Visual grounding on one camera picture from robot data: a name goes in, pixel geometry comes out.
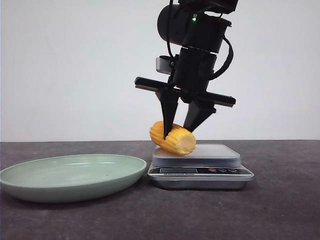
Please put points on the yellow corn cob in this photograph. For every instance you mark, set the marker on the yellow corn cob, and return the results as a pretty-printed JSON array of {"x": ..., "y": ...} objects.
[{"x": 179, "y": 140}]

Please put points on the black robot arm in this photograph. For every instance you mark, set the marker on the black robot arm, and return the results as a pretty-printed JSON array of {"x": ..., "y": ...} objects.
[{"x": 199, "y": 28}]

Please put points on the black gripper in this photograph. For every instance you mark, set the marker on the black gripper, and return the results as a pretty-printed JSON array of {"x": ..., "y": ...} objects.
[{"x": 188, "y": 81}]

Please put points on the silver digital kitchen scale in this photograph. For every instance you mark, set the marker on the silver digital kitchen scale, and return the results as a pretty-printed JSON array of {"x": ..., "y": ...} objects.
[{"x": 209, "y": 166}]

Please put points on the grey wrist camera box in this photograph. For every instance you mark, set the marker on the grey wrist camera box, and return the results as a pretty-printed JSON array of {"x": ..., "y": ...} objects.
[{"x": 166, "y": 64}]

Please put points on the light green plate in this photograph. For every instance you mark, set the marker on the light green plate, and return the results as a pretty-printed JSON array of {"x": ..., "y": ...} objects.
[{"x": 71, "y": 178}]

